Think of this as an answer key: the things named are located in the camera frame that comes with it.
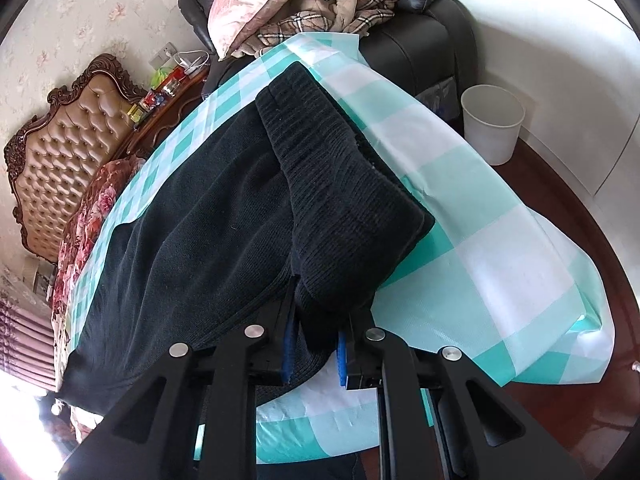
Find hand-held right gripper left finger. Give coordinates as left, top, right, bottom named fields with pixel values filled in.
left=58, top=274, right=301, bottom=480

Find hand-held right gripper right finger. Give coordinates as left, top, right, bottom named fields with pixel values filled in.
left=336, top=310, right=587, bottom=480

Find black knit pants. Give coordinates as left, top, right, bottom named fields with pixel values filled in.
left=59, top=64, right=437, bottom=403

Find teal checkered tablecloth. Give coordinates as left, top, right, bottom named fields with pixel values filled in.
left=47, top=33, right=617, bottom=463

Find red floral bedspread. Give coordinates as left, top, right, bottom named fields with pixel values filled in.
left=48, top=155, right=149, bottom=441

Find carved wooden nightstand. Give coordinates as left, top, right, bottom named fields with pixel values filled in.
left=116, top=64, right=210, bottom=161

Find white plastic waste bin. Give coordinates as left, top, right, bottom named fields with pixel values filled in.
left=460, top=84, right=526, bottom=167

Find tufted leather carved headboard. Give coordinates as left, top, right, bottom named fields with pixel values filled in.
left=4, top=53, right=149, bottom=264

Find black leather armchair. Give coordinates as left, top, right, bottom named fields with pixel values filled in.
left=178, top=0, right=479, bottom=133

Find brown plaid blanket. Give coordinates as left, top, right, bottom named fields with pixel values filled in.
left=243, top=0, right=412, bottom=58

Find white charger cable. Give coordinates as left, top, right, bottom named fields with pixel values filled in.
left=172, top=50, right=211, bottom=72

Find white wall power socket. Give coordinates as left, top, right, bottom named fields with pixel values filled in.
left=150, top=41, right=179, bottom=68

